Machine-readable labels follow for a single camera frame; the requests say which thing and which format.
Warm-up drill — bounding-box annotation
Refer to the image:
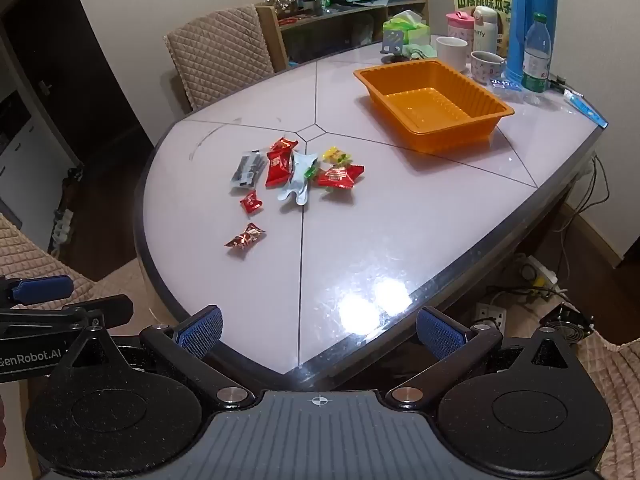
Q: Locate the red packet with picture label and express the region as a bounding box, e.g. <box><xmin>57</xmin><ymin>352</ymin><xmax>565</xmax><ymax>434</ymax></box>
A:
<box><xmin>316</xmin><ymin>164</ymin><xmax>366</xmax><ymax>191</ymax></box>

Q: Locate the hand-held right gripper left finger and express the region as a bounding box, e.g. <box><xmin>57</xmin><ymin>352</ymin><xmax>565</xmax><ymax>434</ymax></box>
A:
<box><xmin>50</xmin><ymin>304</ymin><xmax>254</xmax><ymax>412</ymax></box>

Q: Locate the black fan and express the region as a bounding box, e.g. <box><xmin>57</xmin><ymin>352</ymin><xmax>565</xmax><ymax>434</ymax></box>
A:
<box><xmin>540</xmin><ymin>302</ymin><xmax>596</xmax><ymax>343</ymax></box>

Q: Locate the grey phone stand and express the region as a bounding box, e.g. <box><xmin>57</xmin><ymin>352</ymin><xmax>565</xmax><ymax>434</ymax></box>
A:
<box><xmin>380</xmin><ymin>29</ymin><xmax>406</xmax><ymax>63</ymax></box>

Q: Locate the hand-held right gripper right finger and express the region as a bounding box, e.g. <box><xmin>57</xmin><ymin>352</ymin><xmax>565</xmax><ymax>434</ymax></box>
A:
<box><xmin>382</xmin><ymin>305</ymin><xmax>584</xmax><ymax>411</ymax></box>

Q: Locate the red snack packet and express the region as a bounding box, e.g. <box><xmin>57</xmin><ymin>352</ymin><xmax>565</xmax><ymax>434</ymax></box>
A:
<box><xmin>268</xmin><ymin>137</ymin><xmax>299</xmax><ymax>157</ymax></box>

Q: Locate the green cloth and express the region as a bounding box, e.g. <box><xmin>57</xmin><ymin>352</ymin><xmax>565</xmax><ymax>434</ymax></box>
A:
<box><xmin>402</xmin><ymin>42</ymin><xmax>441</xmax><ymax>61</ymax></box>

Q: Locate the orange plastic tray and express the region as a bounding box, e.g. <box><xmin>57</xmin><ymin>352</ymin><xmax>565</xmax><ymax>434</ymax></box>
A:
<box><xmin>353</xmin><ymin>58</ymin><xmax>516</xmax><ymax>155</ymax></box>

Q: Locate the red patterned candy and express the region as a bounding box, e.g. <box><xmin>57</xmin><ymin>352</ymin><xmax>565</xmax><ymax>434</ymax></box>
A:
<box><xmin>224</xmin><ymin>223</ymin><xmax>267</xmax><ymax>251</ymax></box>

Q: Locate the grey black striped snack packet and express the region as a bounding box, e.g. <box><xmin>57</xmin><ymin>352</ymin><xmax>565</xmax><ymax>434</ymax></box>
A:
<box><xmin>230</xmin><ymin>150</ymin><xmax>267</xmax><ymax>191</ymax></box>

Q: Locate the clear water bottle green cap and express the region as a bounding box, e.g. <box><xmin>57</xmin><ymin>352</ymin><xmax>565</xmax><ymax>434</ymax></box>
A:
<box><xmin>521</xmin><ymin>12</ymin><xmax>552</xmax><ymax>106</ymax></box>

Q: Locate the beige quilted chair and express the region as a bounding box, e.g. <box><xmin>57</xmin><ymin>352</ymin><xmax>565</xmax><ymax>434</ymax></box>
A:
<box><xmin>585</xmin><ymin>332</ymin><xmax>640</xmax><ymax>480</ymax></box>
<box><xmin>164</xmin><ymin>4</ymin><xmax>276</xmax><ymax>113</ymax></box>
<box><xmin>0</xmin><ymin>212</ymin><xmax>176</xmax><ymax>331</ymax></box>

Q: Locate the green tissue box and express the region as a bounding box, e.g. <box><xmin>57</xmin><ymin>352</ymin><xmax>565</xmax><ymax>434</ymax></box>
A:
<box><xmin>382</xmin><ymin>10</ymin><xmax>431</xmax><ymax>46</ymax></box>

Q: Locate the blue thermos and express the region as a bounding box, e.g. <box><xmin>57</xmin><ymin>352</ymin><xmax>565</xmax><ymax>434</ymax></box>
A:
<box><xmin>502</xmin><ymin>0</ymin><xmax>559</xmax><ymax>83</ymax></box>

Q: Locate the green and silver snack packet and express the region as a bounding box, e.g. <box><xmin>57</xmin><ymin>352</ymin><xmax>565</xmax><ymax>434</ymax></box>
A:
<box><xmin>276</xmin><ymin>150</ymin><xmax>319</xmax><ymax>207</ymax></box>

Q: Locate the yellow green candy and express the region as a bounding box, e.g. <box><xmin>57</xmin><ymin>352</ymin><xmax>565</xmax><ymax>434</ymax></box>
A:
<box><xmin>321</xmin><ymin>146</ymin><xmax>352</xmax><ymax>167</ymax></box>

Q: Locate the wooden shelf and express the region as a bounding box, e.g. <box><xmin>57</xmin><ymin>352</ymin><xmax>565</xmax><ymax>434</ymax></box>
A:
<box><xmin>255</xmin><ymin>0</ymin><xmax>430</xmax><ymax>73</ymax></box>

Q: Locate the white power socket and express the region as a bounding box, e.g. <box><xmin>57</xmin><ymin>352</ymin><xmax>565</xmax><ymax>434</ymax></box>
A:
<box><xmin>475</xmin><ymin>302</ymin><xmax>507</xmax><ymax>331</ymax></box>

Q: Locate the patterned white mug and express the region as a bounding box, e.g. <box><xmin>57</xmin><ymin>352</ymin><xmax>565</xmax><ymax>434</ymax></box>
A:
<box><xmin>470</xmin><ymin>50</ymin><xmax>507</xmax><ymax>85</ymax></box>

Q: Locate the dark wooden cabinet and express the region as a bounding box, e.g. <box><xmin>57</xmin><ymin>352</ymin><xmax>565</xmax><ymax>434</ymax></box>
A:
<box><xmin>0</xmin><ymin>0</ymin><xmax>153</xmax><ymax>221</ymax></box>

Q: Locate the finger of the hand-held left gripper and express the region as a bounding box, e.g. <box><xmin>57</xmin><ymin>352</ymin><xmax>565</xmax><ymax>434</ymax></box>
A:
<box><xmin>0</xmin><ymin>296</ymin><xmax>134</xmax><ymax>332</ymax></box>
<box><xmin>0</xmin><ymin>274</ymin><xmax>74</xmax><ymax>307</ymax></box>

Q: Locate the pink bottle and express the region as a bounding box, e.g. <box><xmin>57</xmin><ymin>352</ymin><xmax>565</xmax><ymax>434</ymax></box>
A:
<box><xmin>446</xmin><ymin>10</ymin><xmax>476</xmax><ymax>41</ymax></box>

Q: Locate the red packet with white print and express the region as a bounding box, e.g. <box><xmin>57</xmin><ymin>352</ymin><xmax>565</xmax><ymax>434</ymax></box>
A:
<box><xmin>265</xmin><ymin>151</ymin><xmax>296</xmax><ymax>189</ymax></box>

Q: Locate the white bottle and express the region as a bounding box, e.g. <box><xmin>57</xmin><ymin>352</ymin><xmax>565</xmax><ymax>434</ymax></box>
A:
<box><xmin>472</xmin><ymin>5</ymin><xmax>498</xmax><ymax>56</ymax></box>

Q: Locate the blue white toothpaste tube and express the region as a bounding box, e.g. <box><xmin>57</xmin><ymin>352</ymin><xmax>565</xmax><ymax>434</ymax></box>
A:
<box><xmin>565</xmin><ymin>91</ymin><xmax>610</xmax><ymax>128</ymax></box>

